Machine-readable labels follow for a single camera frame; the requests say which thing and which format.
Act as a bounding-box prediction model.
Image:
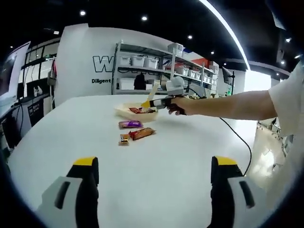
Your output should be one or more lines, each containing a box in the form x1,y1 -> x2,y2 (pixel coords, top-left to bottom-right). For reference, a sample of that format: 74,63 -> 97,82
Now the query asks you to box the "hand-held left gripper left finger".
35,156 -> 100,228

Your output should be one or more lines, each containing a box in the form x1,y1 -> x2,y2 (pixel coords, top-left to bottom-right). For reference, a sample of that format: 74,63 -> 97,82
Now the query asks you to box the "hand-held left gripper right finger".
209,156 -> 274,228

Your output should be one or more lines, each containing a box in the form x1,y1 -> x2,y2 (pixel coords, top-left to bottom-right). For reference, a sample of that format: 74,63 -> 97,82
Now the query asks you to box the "cream paper container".
114,102 -> 160,123

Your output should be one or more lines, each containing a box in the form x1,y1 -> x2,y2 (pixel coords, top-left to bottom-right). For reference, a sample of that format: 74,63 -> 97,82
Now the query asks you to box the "red-brown food biscuit packet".
128,127 -> 157,141

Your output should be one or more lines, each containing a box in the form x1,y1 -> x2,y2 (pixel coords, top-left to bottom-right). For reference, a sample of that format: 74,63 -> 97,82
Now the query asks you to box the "purple food snack packet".
118,120 -> 144,130

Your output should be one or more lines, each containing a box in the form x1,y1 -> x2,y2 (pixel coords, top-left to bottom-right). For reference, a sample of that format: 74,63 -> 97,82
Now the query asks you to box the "orange blue-print food packet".
118,133 -> 130,146

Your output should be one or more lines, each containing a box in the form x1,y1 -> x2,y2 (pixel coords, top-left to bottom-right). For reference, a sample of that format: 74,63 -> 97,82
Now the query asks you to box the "person's right hand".
166,96 -> 190,116

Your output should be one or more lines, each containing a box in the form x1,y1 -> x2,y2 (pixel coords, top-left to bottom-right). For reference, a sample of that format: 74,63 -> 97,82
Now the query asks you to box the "grey metal storage shelf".
115,41 -> 219,95

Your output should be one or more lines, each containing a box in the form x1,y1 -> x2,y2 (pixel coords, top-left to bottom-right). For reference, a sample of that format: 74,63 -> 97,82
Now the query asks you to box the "row of white storage bins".
118,43 -> 218,85

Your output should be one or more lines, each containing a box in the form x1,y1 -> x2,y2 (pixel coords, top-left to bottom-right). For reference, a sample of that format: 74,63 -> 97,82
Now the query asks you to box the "black monitor on stand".
222,66 -> 236,86

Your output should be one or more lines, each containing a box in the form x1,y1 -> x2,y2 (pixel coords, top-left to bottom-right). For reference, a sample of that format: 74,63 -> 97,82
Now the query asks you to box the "ceiling light strip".
199,0 -> 250,70

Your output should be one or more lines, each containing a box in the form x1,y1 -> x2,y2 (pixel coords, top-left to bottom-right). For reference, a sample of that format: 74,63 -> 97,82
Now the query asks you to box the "black counter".
0,92 -> 52,133

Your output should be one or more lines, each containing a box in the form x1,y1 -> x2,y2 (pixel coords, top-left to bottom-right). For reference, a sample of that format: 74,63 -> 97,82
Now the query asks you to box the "hanging bag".
47,59 -> 58,86

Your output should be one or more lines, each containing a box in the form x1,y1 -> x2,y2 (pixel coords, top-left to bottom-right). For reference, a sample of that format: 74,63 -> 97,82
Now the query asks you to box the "large display screen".
0,41 -> 31,100

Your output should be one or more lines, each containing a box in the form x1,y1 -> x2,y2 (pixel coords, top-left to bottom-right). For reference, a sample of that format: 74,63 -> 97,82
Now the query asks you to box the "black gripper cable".
219,117 -> 252,177

